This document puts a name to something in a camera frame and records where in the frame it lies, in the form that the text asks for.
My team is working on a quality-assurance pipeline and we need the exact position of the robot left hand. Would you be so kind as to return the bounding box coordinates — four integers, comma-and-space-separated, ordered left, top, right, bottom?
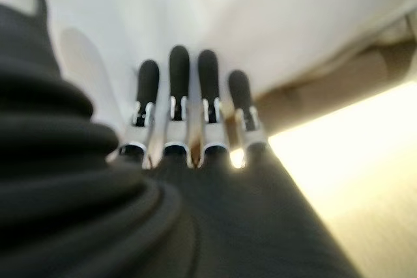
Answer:
0, 3, 359, 278

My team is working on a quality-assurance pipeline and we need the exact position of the white duvet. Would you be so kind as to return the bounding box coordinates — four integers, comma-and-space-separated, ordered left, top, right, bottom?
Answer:
0, 0, 417, 119

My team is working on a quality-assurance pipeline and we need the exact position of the brown upholstered bed frame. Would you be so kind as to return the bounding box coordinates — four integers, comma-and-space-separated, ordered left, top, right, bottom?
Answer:
252, 38, 417, 137

